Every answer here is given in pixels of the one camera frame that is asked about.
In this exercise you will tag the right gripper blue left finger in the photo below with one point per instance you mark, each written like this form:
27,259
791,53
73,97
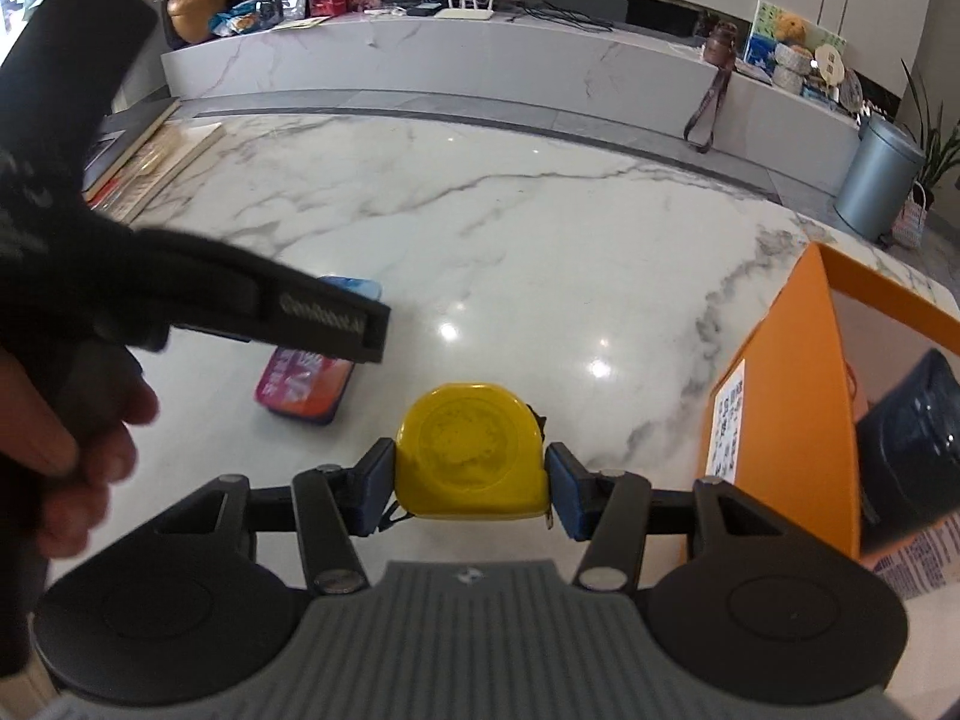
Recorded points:
373,486

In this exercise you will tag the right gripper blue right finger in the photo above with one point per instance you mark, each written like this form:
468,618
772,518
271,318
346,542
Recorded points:
570,490

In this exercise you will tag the yellow tape measure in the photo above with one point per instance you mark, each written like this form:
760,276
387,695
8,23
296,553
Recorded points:
471,451

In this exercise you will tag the blue red colourful tin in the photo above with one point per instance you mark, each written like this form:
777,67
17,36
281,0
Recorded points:
300,385

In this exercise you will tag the left hand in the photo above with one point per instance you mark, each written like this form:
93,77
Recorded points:
83,473

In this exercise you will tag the stack of books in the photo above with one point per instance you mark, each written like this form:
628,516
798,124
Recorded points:
139,152

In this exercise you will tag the orange storage box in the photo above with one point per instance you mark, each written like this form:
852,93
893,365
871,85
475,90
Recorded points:
780,421

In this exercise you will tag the pastel woven basket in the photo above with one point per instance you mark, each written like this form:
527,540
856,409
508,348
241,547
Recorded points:
910,224

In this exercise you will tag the white tv console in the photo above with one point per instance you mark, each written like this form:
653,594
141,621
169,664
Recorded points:
617,76

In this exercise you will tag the grey metal trash can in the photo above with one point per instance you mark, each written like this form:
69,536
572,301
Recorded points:
882,173

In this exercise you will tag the picture board with toys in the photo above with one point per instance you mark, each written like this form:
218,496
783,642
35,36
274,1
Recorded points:
802,58

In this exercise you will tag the green potted plant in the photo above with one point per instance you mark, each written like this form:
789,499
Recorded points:
939,142

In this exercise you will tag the brown camera with strap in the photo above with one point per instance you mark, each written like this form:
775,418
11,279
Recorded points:
720,51

